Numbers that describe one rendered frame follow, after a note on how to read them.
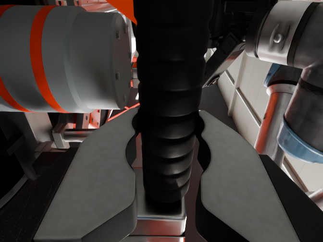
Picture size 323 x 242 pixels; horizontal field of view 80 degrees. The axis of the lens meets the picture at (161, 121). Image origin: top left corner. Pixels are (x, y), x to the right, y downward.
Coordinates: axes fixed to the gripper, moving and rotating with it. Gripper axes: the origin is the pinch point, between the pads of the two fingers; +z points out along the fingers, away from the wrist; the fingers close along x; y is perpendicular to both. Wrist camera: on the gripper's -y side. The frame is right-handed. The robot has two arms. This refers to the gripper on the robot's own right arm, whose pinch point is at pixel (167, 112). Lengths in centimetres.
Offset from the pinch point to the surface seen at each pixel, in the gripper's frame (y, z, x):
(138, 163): 12.1, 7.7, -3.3
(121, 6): -3, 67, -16
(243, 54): 216, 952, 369
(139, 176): 7.1, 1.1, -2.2
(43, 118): 12.2, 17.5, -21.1
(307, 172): 348, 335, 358
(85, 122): 22.1, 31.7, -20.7
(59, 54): -0.6, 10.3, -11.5
